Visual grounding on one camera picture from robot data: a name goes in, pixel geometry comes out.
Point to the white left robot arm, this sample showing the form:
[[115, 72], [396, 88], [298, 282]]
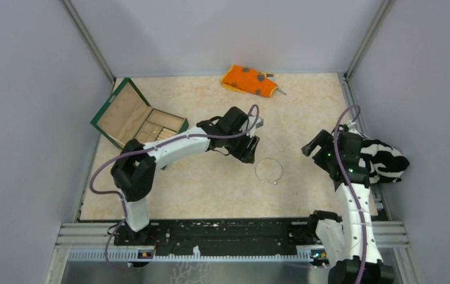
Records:
[[134, 172]]

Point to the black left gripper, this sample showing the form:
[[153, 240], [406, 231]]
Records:
[[246, 154]]

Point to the orange spotted cloth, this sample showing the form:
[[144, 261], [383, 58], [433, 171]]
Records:
[[248, 80]]

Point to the green jewelry box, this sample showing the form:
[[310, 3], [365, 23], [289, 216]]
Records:
[[128, 115]]

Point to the white toothed cable strip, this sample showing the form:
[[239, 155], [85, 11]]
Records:
[[134, 255]]

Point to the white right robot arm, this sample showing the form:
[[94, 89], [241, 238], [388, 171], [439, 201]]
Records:
[[348, 238]]

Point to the zebra striped cloth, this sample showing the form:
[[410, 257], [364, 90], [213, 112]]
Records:
[[385, 163]]

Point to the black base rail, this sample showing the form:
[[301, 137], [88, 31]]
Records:
[[223, 237]]

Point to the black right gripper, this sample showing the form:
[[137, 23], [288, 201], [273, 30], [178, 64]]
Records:
[[323, 139]]

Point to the silver bangle with pearls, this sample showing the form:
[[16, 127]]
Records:
[[269, 171]]

